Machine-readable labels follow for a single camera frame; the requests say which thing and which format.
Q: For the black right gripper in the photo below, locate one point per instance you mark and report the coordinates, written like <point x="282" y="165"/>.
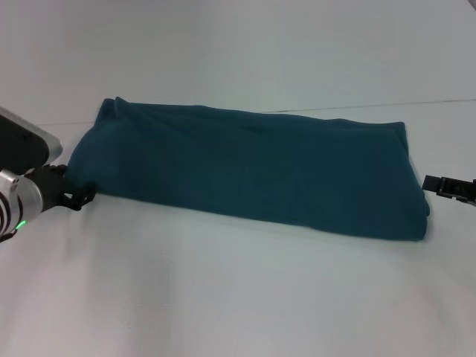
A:
<point x="459" y="190"/>

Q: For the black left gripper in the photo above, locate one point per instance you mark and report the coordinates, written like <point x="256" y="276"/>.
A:
<point x="54" y="186"/>

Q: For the teal blue shirt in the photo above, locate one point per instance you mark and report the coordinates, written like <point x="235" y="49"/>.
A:
<point x="241" y="167"/>

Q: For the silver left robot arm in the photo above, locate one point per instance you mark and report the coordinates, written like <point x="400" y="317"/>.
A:
<point x="18" y="204"/>

